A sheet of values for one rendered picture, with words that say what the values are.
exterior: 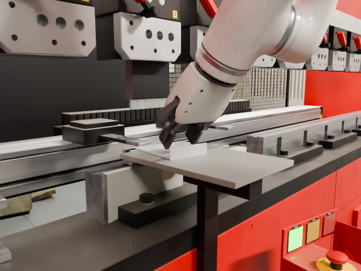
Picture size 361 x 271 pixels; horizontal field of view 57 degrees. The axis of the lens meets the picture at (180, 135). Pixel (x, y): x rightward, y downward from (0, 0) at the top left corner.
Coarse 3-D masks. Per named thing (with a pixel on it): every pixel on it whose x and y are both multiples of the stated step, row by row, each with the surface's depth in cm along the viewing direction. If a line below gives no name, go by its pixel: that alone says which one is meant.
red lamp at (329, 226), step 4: (328, 216) 76; (332, 216) 77; (324, 220) 76; (328, 220) 76; (332, 220) 77; (324, 224) 76; (328, 224) 77; (332, 224) 78; (324, 228) 76; (328, 228) 77; (332, 228) 78; (324, 232) 76; (328, 232) 77
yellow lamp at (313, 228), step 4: (316, 220) 74; (308, 224) 72; (312, 224) 73; (316, 224) 74; (308, 228) 72; (312, 228) 73; (316, 228) 74; (308, 232) 72; (312, 232) 73; (316, 232) 74; (308, 236) 73; (312, 236) 73; (316, 236) 74; (308, 240) 73; (312, 240) 74
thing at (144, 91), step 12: (132, 72) 64; (144, 72) 67; (156, 72) 69; (168, 72) 71; (132, 84) 65; (144, 84) 67; (156, 84) 69; (168, 84) 72; (132, 96) 65; (144, 96) 67; (156, 96) 70; (132, 108) 67; (144, 108) 69
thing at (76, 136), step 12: (84, 120) 86; (96, 120) 86; (108, 120) 86; (72, 132) 82; (84, 132) 79; (96, 132) 81; (108, 132) 83; (120, 132) 86; (84, 144) 79; (132, 144) 73; (144, 144) 73
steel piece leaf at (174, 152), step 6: (198, 144) 62; (204, 144) 62; (144, 150) 66; (150, 150) 66; (156, 150) 66; (162, 150) 66; (168, 150) 66; (174, 150) 58; (180, 150) 59; (186, 150) 60; (192, 150) 61; (198, 150) 62; (204, 150) 63; (162, 156) 60; (168, 156) 60; (174, 156) 59; (180, 156) 60; (186, 156) 60
